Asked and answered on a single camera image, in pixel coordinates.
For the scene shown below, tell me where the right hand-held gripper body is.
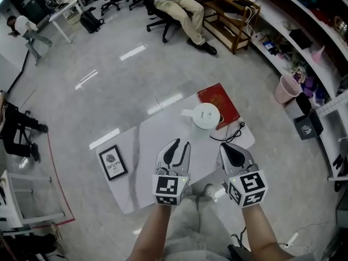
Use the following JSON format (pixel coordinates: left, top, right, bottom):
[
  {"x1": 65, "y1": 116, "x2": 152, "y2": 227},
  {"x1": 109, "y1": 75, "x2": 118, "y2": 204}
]
[{"x1": 222, "y1": 163, "x2": 269, "y2": 208}]

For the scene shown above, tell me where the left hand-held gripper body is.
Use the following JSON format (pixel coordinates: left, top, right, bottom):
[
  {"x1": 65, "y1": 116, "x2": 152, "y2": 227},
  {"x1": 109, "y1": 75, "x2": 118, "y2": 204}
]
[{"x1": 152, "y1": 166, "x2": 191, "y2": 207}]

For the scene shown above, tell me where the white electric kettle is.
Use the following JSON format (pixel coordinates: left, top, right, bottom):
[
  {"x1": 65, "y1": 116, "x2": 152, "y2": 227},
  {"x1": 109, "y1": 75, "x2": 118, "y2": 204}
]
[{"x1": 181, "y1": 102, "x2": 221, "y2": 132}]

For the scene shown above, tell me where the person's left forearm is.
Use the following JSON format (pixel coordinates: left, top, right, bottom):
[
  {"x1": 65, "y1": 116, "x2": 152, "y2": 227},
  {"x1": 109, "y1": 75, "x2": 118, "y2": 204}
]
[{"x1": 127, "y1": 203, "x2": 172, "y2": 261}]

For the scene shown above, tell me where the person's right forearm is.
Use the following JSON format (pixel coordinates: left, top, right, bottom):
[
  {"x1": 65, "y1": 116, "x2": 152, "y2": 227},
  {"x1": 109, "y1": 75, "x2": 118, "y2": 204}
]
[{"x1": 241, "y1": 202, "x2": 296, "y2": 261}]

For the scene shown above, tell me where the white marble-top coffee table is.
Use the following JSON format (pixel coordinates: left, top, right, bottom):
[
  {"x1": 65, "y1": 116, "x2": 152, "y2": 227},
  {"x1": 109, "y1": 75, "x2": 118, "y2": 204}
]
[{"x1": 95, "y1": 92, "x2": 256, "y2": 215}]

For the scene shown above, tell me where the person's right white shoe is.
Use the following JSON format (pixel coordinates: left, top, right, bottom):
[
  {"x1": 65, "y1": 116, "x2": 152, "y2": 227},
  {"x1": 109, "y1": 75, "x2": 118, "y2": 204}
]
[{"x1": 203, "y1": 183, "x2": 219, "y2": 202}]

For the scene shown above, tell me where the black framed picture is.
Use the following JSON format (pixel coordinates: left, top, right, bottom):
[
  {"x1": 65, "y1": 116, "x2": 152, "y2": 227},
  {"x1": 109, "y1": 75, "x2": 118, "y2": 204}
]
[{"x1": 98, "y1": 145, "x2": 129, "y2": 182}]

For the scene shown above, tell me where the red book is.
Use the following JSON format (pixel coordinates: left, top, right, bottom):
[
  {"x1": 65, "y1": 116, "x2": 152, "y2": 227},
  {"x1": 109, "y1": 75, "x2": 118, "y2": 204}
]
[{"x1": 197, "y1": 83, "x2": 241, "y2": 131}]

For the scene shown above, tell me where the white power strip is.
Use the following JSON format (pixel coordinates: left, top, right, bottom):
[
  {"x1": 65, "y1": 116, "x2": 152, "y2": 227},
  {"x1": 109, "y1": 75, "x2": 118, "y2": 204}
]
[{"x1": 284, "y1": 232, "x2": 299, "y2": 248}]

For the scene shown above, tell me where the black bin with white logo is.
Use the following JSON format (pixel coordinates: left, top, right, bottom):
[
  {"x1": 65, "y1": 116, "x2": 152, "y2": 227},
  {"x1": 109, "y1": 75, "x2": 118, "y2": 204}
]
[{"x1": 294, "y1": 110, "x2": 324, "y2": 141}]

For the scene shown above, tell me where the grey waste bin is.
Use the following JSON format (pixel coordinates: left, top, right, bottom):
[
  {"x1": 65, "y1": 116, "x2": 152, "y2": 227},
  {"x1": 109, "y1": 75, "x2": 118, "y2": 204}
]
[{"x1": 284, "y1": 92, "x2": 313, "y2": 121}]

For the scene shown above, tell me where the pink waste basket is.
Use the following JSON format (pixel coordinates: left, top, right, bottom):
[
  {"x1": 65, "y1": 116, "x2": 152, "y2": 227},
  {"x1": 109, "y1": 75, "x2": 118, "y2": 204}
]
[{"x1": 274, "y1": 74, "x2": 303, "y2": 104}]

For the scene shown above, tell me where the white shelving unit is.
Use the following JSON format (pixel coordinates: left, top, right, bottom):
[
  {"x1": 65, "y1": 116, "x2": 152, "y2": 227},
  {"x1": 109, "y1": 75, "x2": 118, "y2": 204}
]
[{"x1": 225, "y1": 0, "x2": 348, "y2": 182}]

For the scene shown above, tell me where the pink cone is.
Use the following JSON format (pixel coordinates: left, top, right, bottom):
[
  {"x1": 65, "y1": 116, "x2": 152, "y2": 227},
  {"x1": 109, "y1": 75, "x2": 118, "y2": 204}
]
[{"x1": 309, "y1": 45, "x2": 326, "y2": 64}]

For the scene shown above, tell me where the black box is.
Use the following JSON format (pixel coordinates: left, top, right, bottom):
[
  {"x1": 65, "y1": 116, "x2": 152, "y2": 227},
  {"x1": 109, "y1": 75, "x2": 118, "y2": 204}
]
[{"x1": 288, "y1": 28, "x2": 313, "y2": 50}]

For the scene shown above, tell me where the wooden shelf cart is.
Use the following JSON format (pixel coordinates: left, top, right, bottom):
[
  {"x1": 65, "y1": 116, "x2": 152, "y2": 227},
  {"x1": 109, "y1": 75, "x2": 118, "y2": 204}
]
[{"x1": 202, "y1": 0, "x2": 262, "y2": 54}]

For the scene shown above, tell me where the black office chair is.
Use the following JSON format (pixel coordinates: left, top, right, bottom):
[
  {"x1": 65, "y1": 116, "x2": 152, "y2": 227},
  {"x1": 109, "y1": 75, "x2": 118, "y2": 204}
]
[{"x1": 146, "y1": 0, "x2": 188, "y2": 44}]

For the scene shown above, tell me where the black backpack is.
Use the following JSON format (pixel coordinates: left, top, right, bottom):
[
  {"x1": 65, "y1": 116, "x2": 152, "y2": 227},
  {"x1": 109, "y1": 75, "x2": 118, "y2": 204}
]
[{"x1": 79, "y1": 7, "x2": 105, "y2": 34}]

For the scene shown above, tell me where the white office desk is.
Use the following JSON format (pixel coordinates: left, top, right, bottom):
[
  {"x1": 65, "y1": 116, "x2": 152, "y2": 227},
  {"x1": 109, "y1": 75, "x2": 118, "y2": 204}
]
[{"x1": 48, "y1": 0, "x2": 84, "y2": 45}]

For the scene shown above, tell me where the black floor device with cables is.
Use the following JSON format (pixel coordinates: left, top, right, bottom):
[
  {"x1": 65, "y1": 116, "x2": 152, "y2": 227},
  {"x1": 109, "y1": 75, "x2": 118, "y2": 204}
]
[{"x1": 227, "y1": 227, "x2": 251, "y2": 259}]

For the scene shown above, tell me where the white metal-frame table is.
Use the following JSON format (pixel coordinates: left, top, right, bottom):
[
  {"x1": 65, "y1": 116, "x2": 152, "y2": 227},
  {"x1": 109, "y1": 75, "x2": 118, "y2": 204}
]
[{"x1": 0, "y1": 170, "x2": 66, "y2": 228}]

